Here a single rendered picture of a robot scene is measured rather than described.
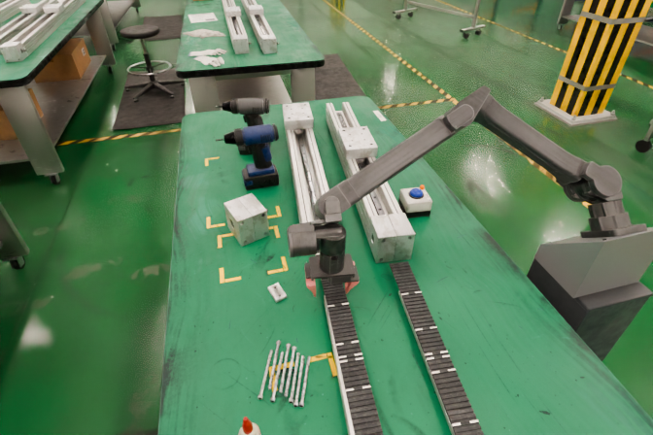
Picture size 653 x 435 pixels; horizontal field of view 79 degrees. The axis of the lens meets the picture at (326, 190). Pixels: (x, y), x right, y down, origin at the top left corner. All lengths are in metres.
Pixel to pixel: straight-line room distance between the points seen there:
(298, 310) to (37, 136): 2.43
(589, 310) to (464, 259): 0.31
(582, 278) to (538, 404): 0.33
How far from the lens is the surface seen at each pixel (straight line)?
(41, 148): 3.16
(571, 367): 1.06
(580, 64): 4.14
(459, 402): 0.89
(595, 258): 1.11
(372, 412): 0.85
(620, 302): 1.26
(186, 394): 0.94
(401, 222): 1.10
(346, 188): 0.87
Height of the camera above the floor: 1.58
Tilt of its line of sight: 36 degrees down
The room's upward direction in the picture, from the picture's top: straight up
